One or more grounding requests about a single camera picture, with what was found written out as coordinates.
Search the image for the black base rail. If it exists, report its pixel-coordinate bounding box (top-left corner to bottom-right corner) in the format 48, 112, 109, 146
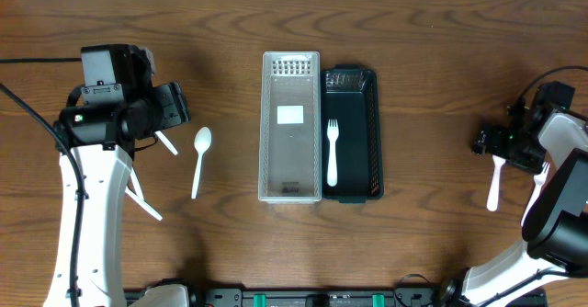
123, 273, 548, 307

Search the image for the thick white plastic spoon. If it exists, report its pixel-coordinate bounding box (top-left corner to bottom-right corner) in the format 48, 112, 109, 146
486, 155, 506, 211

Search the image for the white spoon near clear basket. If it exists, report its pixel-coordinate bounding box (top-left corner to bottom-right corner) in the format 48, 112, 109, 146
191, 127, 212, 199

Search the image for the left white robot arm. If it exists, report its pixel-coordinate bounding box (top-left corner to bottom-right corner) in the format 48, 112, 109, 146
44, 82, 190, 306

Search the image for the white plastic spoon upper left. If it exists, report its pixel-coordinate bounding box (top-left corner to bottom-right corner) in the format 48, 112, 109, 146
155, 131, 178, 156

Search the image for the white plastic spoon middle left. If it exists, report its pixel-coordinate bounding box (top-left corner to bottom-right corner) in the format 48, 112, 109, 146
130, 168, 144, 200

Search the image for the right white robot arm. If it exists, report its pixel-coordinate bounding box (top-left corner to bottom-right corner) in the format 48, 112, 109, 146
433, 110, 587, 306

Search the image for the clear plastic perforated basket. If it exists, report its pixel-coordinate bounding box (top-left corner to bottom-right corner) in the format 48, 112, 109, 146
258, 51, 322, 204

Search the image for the dark green plastic basket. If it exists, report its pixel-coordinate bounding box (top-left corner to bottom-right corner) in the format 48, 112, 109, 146
321, 64, 384, 204

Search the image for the white plastic fork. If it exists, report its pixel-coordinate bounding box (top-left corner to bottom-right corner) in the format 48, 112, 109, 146
520, 162, 550, 226
327, 119, 339, 187

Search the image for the white plastic spoon lower left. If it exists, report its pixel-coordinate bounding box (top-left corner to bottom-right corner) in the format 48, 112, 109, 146
125, 188, 163, 221

